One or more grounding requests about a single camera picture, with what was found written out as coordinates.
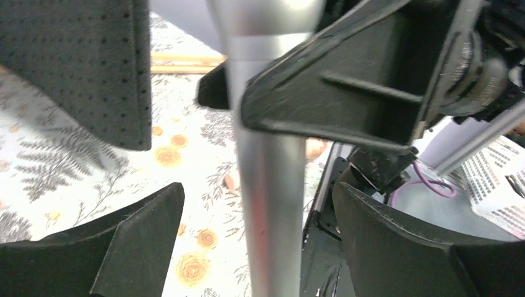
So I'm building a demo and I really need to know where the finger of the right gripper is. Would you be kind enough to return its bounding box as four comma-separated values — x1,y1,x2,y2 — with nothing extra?
240,1,484,149
196,62,230,110

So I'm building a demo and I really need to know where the wooden clothes rack frame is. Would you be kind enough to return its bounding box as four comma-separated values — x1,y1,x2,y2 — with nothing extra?
150,52,226,74

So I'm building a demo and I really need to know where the silver microphone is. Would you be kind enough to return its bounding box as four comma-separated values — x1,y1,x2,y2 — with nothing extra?
208,0,324,297

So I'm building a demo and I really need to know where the pink beige microphone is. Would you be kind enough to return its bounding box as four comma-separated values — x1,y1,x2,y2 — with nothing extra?
305,138,328,161

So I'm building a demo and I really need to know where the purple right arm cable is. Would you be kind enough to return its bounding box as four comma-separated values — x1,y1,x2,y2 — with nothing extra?
388,160,458,208

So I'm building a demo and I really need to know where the white perforated cable tray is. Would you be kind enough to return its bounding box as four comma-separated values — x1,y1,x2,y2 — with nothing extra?
450,136,524,240

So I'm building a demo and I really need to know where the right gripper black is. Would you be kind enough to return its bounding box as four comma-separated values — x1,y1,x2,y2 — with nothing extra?
426,1,524,123

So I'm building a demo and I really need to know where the dark grey hanging garment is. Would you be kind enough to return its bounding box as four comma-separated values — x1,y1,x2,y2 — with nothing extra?
1,0,152,151

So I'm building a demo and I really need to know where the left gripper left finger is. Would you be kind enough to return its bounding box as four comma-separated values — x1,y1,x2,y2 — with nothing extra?
1,183,184,297

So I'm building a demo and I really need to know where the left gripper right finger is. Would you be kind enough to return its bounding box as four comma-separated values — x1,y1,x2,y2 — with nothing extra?
332,183,524,297

